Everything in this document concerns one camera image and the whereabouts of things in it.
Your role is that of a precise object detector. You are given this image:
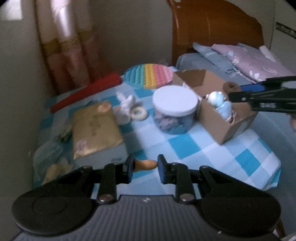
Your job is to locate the red folded fan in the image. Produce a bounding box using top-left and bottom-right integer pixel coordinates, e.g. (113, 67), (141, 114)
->
(50, 73), (122, 113)

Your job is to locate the clear jar with white lid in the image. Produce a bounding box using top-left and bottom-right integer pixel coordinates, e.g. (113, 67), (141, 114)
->
(152, 85), (199, 135)

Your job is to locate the light blue face mask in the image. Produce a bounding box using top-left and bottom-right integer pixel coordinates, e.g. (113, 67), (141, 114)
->
(215, 101), (237, 123)

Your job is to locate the pale blue round plush toy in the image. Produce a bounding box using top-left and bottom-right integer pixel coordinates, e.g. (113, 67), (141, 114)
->
(206, 91), (226, 108)

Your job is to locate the blue floral pillow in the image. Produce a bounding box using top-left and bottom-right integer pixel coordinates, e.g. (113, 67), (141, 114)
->
(193, 43), (237, 74)

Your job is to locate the gold tissue pack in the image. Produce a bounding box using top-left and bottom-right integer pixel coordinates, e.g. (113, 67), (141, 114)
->
(72, 101), (128, 169)

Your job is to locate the white cloth bunny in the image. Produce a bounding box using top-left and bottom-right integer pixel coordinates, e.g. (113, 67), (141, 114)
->
(115, 92), (136, 126)

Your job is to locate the purple floral pillow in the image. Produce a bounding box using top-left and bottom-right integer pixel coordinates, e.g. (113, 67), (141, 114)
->
(212, 44), (294, 82)

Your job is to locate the orange rubber squeeze toy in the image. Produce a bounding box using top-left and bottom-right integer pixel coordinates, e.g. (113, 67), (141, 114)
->
(134, 159), (158, 172)

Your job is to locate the rainbow round pop-it toy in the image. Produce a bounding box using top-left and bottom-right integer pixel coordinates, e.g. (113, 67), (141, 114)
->
(122, 63), (177, 89)

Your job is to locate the beige cloth piece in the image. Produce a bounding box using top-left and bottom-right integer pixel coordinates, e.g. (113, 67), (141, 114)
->
(42, 164), (74, 185)

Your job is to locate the wooden bed headboard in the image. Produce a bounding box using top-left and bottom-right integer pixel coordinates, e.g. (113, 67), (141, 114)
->
(168, 0), (264, 65)

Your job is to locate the pink gold curtain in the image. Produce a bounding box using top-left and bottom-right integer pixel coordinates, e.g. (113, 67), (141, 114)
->
(34, 1), (108, 93)

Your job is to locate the grey-blue face mask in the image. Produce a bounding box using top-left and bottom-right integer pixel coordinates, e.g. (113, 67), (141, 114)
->
(33, 141), (63, 179)

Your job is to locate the brown fuzzy scrunchie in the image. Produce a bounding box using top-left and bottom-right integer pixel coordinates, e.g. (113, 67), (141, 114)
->
(222, 81), (242, 95)

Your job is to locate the cream scrunchie ring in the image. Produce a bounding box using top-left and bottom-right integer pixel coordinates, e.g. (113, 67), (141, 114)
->
(129, 106), (148, 121)

